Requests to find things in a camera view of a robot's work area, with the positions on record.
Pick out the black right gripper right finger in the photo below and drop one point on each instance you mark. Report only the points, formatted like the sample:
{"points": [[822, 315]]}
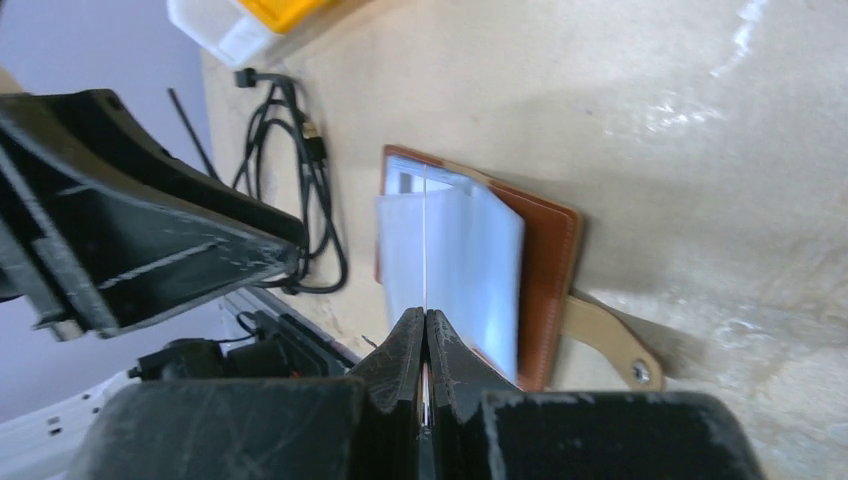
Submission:
{"points": [[483, 428]]}

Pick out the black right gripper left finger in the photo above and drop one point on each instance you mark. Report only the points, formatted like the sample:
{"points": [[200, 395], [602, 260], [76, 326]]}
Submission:
{"points": [[363, 425]]}

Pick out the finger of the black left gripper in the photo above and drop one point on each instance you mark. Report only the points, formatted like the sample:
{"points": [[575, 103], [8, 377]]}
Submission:
{"points": [[104, 231]]}

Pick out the brown leather card holder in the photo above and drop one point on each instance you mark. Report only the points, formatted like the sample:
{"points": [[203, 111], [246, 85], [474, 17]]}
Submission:
{"points": [[499, 261]]}

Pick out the white plastic bin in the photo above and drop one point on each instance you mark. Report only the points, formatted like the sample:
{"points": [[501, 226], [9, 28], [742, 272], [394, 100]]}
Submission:
{"points": [[224, 28]]}

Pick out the yellow bin left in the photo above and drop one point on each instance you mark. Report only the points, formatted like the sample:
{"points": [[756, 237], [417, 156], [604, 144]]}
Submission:
{"points": [[281, 16]]}

